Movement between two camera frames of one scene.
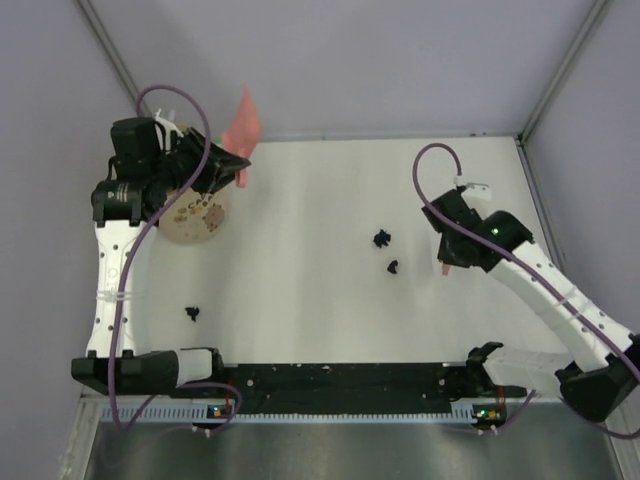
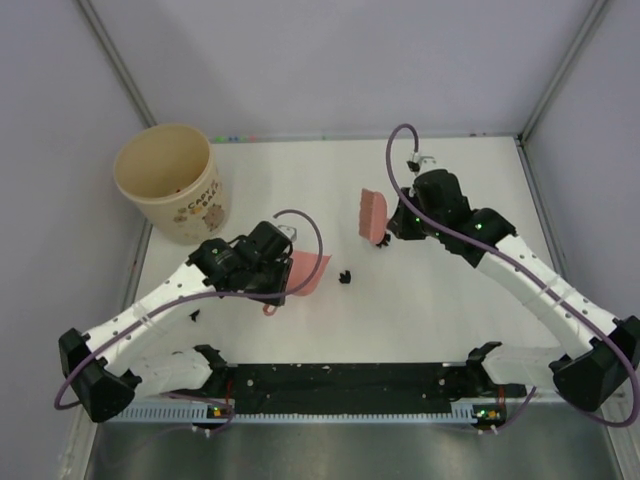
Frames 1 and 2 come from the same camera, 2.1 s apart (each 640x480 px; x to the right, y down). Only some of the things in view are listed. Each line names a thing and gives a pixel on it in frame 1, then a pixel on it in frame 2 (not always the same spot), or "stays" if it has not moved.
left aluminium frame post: (111, 56) stays
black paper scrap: (391, 267) -> (345, 278)
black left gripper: (220, 169) -> (281, 265)
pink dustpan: (241, 137) -> (302, 267)
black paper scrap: (193, 312) stays
